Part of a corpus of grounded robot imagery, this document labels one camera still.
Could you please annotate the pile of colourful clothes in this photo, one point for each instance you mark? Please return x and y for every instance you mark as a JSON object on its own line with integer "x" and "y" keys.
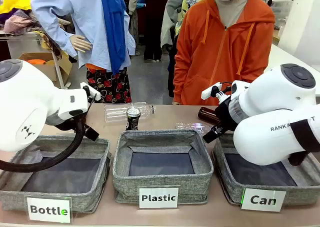
{"x": 17, "y": 17}

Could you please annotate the mannequin light blue shirt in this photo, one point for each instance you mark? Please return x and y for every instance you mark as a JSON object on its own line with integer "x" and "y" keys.
{"x": 82, "y": 19}

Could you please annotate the person right forearm orange sleeve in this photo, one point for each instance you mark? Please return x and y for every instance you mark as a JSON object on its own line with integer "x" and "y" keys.
{"x": 179, "y": 84}

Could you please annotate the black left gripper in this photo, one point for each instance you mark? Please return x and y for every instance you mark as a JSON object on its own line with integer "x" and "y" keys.
{"x": 90, "y": 134}

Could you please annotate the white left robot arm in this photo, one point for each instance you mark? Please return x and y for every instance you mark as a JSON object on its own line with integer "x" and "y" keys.
{"x": 25, "y": 99}

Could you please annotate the black red floral skirt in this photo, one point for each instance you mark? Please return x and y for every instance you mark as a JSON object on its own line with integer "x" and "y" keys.
{"x": 110, "y": 87}

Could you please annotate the small bottle with blue cap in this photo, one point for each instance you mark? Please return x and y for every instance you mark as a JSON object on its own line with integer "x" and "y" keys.
{"x": 190, "y": 127}

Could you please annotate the blue scarf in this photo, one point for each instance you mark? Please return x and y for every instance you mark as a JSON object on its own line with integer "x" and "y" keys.
{"x": 113, "y": 29}

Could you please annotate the grey fabric basket Can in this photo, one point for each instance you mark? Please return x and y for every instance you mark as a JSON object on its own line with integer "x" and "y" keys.
{"x": 252, "y": 184}

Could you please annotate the white Plastic label card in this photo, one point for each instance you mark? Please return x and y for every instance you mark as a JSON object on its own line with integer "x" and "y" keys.
{"x": 158, "y": 197}

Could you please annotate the bystander in yellow floral shirt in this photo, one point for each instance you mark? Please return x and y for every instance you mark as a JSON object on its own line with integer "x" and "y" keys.
{"x": 175, "y": 14}

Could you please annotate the white Bottle label card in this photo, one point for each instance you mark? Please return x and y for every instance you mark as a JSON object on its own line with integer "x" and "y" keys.
{"x": 48, "y": 210}

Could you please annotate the brown glass bottle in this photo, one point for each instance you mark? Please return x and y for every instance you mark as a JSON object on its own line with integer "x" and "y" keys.
{"x": 206, "y": 114}

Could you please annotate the person in orange hoodie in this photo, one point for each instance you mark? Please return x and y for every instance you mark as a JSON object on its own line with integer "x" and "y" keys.
{"x": 220, "y": 57}

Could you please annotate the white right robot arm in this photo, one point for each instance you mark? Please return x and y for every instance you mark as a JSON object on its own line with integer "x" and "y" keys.
{"x": 265, "y": 137}

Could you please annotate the grey fabric basket Bottle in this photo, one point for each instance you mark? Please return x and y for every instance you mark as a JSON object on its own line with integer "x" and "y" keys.
{"x": 82, "y": 194}

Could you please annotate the bystander in black clothes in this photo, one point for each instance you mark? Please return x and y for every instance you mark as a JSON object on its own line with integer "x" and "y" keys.
{"x": 155, "y": 24}

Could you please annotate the white Can label card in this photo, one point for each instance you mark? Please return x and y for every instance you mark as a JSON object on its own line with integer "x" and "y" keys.
{"x": 263, "y": 200}

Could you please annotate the grey fabric basket Plastic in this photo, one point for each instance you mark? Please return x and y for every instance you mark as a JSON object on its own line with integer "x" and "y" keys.
{"x": 162, "y": 179}

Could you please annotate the large clear plastic bottle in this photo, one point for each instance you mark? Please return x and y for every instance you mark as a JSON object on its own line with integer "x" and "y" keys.
{"x": 115, "y": 112}

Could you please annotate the crushed black drink can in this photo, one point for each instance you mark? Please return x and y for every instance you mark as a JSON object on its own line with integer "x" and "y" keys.
{"x": 132, "y": 120}

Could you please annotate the mannequin hand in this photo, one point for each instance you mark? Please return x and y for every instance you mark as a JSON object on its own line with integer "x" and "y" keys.
{"x": 81, "y": 43}

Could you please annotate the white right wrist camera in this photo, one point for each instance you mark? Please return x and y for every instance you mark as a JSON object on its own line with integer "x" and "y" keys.
{"x": 210, "y": 92}

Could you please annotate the orange cloth in box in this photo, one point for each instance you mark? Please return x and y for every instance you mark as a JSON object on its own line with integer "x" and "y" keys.
{"x": 36, "y": 61}

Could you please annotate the cardboard box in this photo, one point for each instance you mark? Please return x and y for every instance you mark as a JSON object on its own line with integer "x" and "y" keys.
{"x": 53, "y": 69}

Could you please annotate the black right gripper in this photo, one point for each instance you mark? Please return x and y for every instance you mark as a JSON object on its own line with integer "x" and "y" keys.
{"x": 226, "y": 117}

